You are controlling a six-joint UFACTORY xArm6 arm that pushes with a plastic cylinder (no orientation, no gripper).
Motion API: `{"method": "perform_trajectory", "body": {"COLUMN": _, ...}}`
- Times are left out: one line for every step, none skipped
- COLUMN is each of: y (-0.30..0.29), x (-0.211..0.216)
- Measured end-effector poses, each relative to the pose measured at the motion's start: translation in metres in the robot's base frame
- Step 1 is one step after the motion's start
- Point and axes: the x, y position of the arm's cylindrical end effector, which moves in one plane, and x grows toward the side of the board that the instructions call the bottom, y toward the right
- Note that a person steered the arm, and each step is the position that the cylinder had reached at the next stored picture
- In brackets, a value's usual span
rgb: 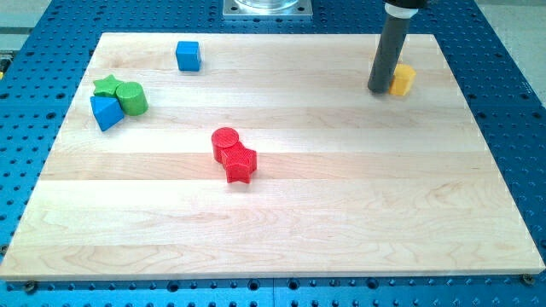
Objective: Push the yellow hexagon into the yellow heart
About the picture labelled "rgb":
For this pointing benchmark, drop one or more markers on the light wooden board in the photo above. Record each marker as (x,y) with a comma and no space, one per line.
(347,183)

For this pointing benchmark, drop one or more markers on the red star block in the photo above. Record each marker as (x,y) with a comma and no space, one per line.
(239,163)

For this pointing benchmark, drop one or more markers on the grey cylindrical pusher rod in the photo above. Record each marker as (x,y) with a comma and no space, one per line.
(398,17)

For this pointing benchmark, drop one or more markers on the board corner clamp screw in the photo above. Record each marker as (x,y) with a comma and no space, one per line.
(528,280)
(30,287)

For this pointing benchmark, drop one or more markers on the board corner clamp screw left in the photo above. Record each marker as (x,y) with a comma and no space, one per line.
(30,287)

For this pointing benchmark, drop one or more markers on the board corner clamp screw right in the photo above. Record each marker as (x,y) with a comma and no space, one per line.
(528,280)

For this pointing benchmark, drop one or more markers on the blue cube block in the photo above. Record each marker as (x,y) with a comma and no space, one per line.
(188,56)

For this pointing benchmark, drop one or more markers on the green star block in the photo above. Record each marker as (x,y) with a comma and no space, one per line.
(106,87)

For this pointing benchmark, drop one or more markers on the yellow hexagon block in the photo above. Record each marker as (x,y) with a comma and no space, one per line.
(402,80)

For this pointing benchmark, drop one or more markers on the blue triangle block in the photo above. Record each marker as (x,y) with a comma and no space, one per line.
(107,111)

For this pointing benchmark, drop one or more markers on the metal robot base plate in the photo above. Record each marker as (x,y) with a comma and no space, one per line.
(241,9)

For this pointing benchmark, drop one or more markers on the green cylinder block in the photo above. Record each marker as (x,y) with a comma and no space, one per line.
(132,98)

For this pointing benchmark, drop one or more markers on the red cylinder block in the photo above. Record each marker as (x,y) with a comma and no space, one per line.
(223,138)

